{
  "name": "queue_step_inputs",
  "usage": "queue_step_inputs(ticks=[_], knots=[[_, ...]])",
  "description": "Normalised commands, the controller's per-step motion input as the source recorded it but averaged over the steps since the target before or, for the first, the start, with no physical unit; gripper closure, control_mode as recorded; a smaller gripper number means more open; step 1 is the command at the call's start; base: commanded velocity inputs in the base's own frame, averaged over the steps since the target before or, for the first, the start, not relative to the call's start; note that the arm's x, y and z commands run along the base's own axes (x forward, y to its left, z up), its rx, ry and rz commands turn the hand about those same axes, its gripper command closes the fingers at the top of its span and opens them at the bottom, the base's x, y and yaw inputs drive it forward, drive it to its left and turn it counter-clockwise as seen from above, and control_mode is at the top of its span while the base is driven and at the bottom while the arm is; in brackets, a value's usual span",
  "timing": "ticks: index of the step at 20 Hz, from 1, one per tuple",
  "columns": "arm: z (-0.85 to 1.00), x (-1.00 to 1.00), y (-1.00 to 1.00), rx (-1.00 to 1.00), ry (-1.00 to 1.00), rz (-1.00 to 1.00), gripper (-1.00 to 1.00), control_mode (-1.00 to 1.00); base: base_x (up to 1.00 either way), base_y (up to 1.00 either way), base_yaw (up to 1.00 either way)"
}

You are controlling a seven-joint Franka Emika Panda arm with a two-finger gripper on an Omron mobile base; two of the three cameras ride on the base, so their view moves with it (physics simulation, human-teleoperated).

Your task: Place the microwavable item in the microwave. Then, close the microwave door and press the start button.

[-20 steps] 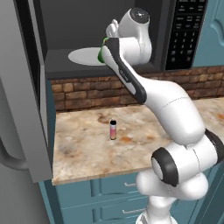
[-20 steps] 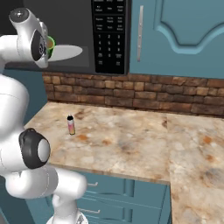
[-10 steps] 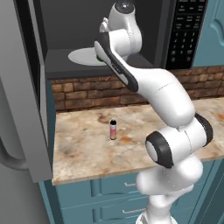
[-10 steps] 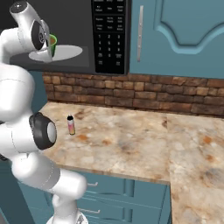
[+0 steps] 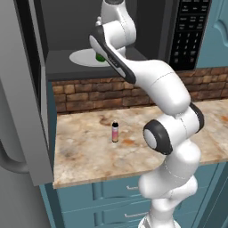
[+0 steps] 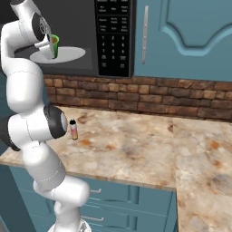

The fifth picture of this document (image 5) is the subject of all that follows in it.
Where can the teal base cabinet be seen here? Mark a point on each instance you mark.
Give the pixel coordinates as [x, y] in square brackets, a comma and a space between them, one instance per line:
[74, 205]

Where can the white microwave turntable plate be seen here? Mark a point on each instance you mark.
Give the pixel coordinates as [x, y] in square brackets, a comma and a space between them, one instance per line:
[81, 58]

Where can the teal wall cupboard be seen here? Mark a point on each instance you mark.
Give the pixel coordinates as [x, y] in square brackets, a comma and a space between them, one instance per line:
[213, 35]

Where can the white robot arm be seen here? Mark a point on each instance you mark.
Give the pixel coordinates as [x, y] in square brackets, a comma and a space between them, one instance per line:
[166, 89]

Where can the teal drawer front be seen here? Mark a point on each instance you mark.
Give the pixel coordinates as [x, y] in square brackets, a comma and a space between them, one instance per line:
[112, 190]
[112, 215]

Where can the black microwave oven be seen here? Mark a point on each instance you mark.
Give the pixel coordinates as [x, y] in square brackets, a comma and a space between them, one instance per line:
[71, 23]

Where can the grey microwave door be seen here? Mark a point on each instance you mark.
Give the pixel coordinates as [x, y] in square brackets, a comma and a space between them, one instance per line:
[20, 89]

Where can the pink bottle with black cap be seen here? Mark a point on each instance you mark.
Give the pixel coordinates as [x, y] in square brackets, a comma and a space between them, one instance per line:
[115, 133]

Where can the green round food item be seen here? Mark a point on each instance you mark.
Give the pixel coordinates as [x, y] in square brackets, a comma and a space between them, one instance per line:
[100, 57]

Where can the microwave start button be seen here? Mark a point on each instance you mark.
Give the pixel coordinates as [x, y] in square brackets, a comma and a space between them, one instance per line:
[192, 60]

